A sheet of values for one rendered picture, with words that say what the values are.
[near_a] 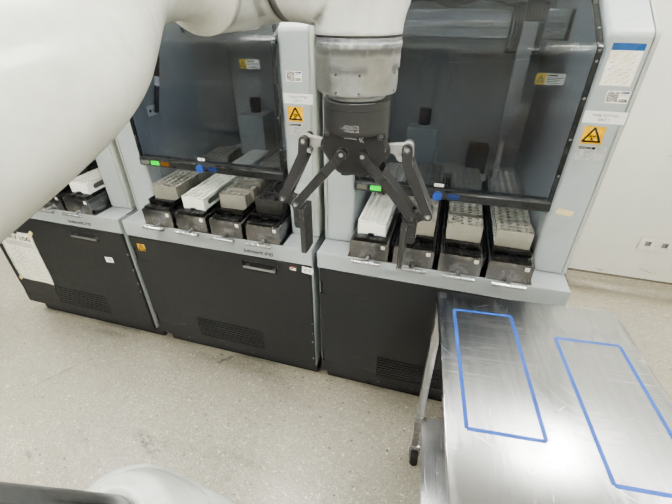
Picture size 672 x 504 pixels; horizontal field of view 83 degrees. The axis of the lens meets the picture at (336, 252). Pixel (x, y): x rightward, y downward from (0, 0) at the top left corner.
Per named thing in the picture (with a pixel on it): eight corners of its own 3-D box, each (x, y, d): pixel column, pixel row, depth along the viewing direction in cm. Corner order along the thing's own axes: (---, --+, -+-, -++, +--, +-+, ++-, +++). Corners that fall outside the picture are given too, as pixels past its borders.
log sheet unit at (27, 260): (20, 279, 205) (-13, 220, 186) (60, 288, 198) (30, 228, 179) (15, 282, 203) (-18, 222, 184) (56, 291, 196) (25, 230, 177)
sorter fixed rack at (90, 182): (122, 170, 188) (118, 158, 185) (139, 172, 186) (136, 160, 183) (72, 194, 164) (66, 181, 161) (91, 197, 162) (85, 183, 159)
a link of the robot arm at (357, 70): (395, 39, 34) (390, 108, 38) (408, 33, 42) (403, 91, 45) (301, 37, 37) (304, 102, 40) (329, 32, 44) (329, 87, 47)
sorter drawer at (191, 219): (255, 170, 208) (253, 153, 203) (278, 172, 204) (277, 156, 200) (171, 234, 149) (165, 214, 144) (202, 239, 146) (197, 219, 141)
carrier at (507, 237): (529, 247, 125) (534, 231, 122) (530, 250, 123) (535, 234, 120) (491, 241, 128) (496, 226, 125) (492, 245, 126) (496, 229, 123)
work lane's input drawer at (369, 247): (383, 184, 191) (384, 167, 186) (411, 187, 188) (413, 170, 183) (345, 263, 132) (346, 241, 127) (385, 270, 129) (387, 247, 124)
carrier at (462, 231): (480, 240, 129) (484, 224, 125) (480, 243, 127) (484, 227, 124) (445, 235, 132) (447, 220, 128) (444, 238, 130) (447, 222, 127)
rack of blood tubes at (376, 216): (373, 201, 159) (374, 187, 155) (397, 204, 156) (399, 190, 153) (357, 236, 135) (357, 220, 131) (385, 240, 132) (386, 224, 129)
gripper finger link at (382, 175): (361, 147, 47) (369, 140, 47) (414, 214, 50) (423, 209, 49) (353, 157, 44) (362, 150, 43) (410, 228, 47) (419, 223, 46)
